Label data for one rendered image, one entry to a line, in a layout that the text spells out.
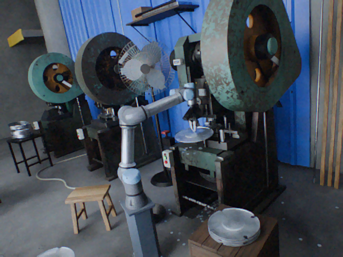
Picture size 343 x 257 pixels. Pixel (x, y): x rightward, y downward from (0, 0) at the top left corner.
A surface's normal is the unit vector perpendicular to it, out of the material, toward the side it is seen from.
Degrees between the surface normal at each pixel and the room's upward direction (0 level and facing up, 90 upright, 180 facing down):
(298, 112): 90
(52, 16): 90
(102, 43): 90
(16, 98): 90
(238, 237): 0
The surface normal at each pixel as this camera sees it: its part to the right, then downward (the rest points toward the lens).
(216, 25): -0.73, -0.05
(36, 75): 0.71, 0.08
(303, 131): -0.72, 0.29
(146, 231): 0.44, 0.17
